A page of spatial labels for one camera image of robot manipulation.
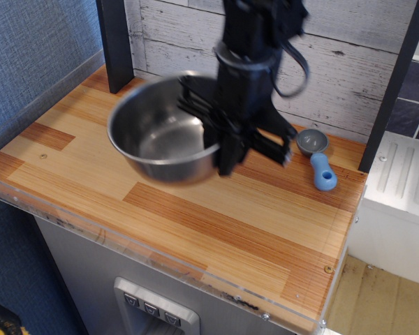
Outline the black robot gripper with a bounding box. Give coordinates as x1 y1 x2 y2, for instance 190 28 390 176
178 50 297 176

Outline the stainless steel bowl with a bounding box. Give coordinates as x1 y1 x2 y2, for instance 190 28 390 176
107 70 219 184

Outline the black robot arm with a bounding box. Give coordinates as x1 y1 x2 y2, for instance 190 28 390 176
178 1 309 176

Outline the grey blue measuring scoop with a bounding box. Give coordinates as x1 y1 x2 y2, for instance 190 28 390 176
296 128 337 191

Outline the silver toy fridge cabinet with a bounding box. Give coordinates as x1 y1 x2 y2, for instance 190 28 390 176
36 217 321 334

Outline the white ridged appliance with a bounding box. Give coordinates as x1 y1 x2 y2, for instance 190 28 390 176
348 132 419 283

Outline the yellow object at corner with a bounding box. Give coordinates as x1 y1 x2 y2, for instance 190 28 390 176
0 313 29 335

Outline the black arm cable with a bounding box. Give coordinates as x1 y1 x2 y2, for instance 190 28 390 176
272 40 311 98

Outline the left dark vertical post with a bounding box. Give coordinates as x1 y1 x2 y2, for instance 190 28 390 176
96 0 134 94

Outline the dark vertical post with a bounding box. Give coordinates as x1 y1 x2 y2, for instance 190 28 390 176
96 0 134 94
358 1 419 173

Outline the right dark vertical post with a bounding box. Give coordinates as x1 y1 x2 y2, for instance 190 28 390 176
358 1 419 173

